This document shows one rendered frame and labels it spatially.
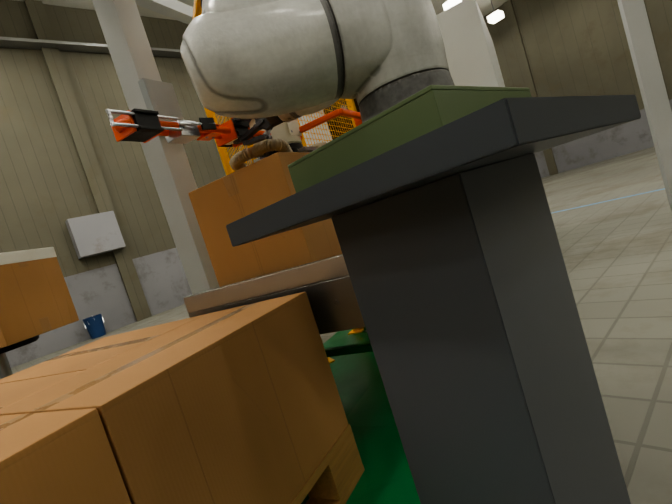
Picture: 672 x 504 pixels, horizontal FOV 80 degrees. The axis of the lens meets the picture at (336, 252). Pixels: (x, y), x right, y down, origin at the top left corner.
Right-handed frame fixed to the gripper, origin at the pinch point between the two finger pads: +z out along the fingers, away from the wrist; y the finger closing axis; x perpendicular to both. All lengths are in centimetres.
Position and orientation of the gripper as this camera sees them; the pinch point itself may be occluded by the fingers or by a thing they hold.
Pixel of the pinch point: (230, 133)
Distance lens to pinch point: 138.7
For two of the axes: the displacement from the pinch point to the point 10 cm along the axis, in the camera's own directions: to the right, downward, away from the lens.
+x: 4.4, -2.0, 8.7
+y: 2.9, 9.5, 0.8
